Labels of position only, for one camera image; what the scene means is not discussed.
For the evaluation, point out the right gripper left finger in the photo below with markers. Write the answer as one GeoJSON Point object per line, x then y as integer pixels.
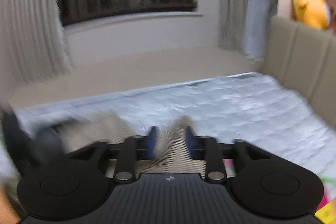
{"type": "Point", "coordinates": [132, 150]}

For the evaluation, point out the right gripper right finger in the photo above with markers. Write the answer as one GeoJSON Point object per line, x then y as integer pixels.
{"type": "Point", "coordinates": [207, 149]}

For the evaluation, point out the beige striped knit garment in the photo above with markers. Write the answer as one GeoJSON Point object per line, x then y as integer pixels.
{"type": "Point", "coordinates": [165, 147]}

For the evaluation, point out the white quilted mattress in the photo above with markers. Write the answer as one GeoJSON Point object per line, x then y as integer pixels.
{"type": "Point", "coordinates": [252, 107]}

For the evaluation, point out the left beige curtain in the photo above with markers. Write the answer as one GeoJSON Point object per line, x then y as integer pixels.
{"type": "Point", "coordinates": [34, 37]}

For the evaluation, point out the beige padded headboard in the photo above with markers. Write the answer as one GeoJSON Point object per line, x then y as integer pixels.
{"type": "Point", "coordinates": [303, 59]}

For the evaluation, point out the colourful cartoon play mat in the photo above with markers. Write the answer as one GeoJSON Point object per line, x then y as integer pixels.
{"type": "Point", "coordinates": [106, 189]}

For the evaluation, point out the yellow plush toy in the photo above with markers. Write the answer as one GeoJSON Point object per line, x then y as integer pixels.
{"type": "Point", "coordinates": [313, 13]}

